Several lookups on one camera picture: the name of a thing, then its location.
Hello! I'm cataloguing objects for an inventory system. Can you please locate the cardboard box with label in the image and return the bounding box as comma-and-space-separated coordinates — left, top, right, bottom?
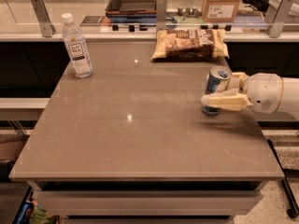
201, 0, 240, 22

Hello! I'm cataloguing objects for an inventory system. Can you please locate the yellow brown chip bag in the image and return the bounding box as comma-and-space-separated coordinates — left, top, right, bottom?
151, 29, 228, 60

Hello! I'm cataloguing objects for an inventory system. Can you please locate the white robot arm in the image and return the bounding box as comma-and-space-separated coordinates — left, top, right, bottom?
201, 72, 299, 119

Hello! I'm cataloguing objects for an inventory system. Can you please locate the blue can in bin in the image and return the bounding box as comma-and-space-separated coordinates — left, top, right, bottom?
13, 202, 34, 224

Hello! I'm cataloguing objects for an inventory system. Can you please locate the clear plastic water bottle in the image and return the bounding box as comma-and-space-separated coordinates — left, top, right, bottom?
62, 13, 93, 77

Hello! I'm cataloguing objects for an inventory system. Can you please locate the open dark tray box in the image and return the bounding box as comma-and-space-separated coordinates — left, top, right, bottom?
106, 0, 157, 17

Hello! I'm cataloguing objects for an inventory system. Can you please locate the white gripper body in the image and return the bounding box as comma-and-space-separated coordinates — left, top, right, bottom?
243, 73, 282, 113

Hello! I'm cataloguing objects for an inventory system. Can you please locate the left metal glass bracket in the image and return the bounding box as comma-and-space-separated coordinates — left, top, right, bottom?
30, 0, 56, 37

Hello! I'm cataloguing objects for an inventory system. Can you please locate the middle metal glass bracket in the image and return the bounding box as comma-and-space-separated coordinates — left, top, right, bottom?
156, 0, 167, 31

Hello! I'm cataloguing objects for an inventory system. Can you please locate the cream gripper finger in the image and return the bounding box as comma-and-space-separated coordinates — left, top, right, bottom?
201, 89, 253, 111
227, 72, 249, 91

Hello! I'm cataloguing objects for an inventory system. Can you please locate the white table drawer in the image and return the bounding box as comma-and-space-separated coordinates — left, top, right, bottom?
34, 190, 262, 217

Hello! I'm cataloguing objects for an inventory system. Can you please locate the redbull can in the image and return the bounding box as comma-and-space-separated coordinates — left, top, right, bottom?
202, 66, 232, 117

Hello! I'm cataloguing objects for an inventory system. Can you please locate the green bag in bin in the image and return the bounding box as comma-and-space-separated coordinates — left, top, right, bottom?
29, 205, 59, 224

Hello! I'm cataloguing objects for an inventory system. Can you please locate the right metal glass bracket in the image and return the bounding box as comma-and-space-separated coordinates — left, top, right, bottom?
265, 0, 299, 38

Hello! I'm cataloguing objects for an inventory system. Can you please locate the metal glass bracket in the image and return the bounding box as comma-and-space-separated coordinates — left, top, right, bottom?
156, 0, 167, 31
30, 0, 56, 37
265, 0, 299, 38

